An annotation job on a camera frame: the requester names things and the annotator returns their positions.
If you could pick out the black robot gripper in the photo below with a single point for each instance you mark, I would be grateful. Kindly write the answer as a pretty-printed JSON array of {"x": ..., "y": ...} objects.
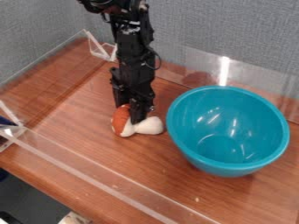
[{"x": 132, "y": 84}]

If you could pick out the white brown toy mushroom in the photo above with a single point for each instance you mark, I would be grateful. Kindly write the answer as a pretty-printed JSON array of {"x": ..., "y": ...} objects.
[{"x": 152, "y": 126}]

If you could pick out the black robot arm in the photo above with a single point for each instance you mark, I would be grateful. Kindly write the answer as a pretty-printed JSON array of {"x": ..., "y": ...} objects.
[{"x": 129, "y": 18}]

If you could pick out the blue plastic bowl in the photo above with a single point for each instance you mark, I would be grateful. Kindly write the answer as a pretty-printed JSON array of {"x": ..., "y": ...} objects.
[{"x": 229, "y": 130}]

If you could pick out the clear acrylic back barrier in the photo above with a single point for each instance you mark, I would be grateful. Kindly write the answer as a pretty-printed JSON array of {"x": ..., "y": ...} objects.
[{"x": 202, "y": 69}]

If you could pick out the clear acrylic barrier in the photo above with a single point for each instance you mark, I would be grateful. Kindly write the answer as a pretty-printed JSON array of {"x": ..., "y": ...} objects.
[
  {"x": 21, "y": 56},
  {"x": 202, "y": 69},
  {"x": 93, "y": 173}
]

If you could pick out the clear acrylic left barrier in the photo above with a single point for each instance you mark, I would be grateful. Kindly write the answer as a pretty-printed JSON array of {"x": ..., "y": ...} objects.
[{"x": 21, "y": 56}]

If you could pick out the clear acrylic front barrier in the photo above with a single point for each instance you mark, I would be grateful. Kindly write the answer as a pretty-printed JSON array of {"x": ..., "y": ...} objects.
[{"x": 93, "y": 173}]

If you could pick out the clear acrylic corner bracket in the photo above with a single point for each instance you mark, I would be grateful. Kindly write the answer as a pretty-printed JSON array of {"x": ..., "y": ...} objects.
[{"x": 102, "y": 50}]

